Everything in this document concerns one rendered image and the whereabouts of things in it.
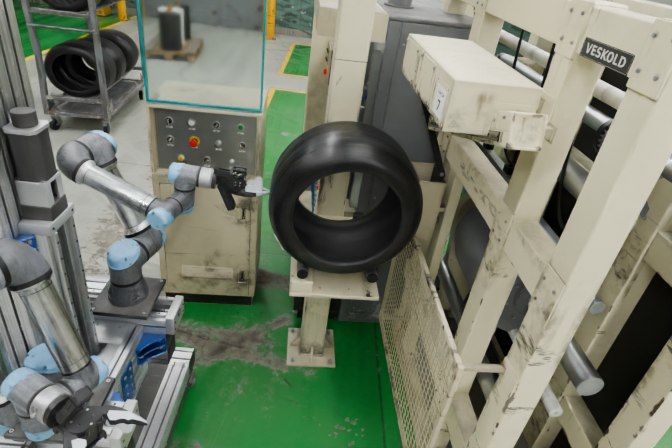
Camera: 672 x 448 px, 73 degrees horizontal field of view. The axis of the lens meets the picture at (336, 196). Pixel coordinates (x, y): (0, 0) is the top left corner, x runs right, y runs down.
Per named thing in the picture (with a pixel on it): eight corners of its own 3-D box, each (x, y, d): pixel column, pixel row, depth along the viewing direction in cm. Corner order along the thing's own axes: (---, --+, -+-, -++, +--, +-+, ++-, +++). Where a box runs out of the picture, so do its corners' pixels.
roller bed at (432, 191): (392, 214, 225) (404, 160, 211) (421, 216, 227) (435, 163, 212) (400, 237, 208) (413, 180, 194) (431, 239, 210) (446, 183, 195)
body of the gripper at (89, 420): (110, 438, 106) (74, 414, 110) (109, 412, 103) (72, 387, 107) (80, 464, 99) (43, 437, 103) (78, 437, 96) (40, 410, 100)
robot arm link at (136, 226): (130, 267, 184) (56, 144, 164) (152, 247, 197) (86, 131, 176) (153, 263, 180) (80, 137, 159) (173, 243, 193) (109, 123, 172)
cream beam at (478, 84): (399, 72, 175) (407, 32, 168) (461, 79, 178) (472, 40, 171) (438, 132, 123) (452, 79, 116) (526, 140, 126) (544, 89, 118)
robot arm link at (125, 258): (102, 280, 174) (97, 252, 167) (124, 260, 185) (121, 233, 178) (130, 288, 172) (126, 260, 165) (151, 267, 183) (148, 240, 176)
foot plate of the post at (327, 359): (288, 328, 271) (288, 324, 269) (332, 330, 274) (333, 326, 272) (286, 366, 248) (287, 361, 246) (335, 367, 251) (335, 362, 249)
